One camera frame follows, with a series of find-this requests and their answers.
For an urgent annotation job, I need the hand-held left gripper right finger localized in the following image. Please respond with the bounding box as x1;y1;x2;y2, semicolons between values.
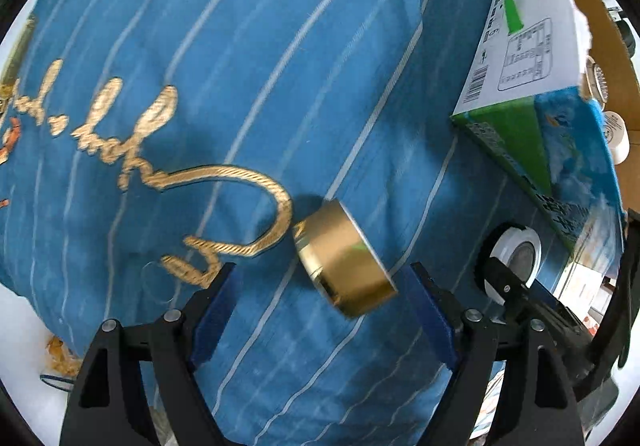
409;263;587;446

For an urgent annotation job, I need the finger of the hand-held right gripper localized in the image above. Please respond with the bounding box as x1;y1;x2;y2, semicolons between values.
586;209;640;379
486;258;557;327

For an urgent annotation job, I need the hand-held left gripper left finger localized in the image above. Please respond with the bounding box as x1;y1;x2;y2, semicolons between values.
59;262;244;446

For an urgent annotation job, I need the white tape roll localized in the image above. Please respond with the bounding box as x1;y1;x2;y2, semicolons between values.
472;222;543;304

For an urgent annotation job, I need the gold tape roll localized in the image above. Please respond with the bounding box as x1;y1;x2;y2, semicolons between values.
292;199;399;318

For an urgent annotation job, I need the green and white cardboard box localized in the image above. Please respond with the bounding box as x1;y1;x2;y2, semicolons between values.
449;0;640;277

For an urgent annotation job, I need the clear plastic disc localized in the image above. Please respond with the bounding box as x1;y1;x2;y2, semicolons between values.
136;260;177;305

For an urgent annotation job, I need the white plastic jar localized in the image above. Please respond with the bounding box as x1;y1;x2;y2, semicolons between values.
601;110;632;165

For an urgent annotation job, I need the gold tassel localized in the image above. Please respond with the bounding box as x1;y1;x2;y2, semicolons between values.
40;335;83;379

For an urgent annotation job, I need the blue striped embroidered cloth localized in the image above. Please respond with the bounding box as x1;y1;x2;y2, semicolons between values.
0;0;576;446

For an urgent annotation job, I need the silver round tin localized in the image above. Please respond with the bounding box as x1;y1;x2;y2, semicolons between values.
583;55;610;104

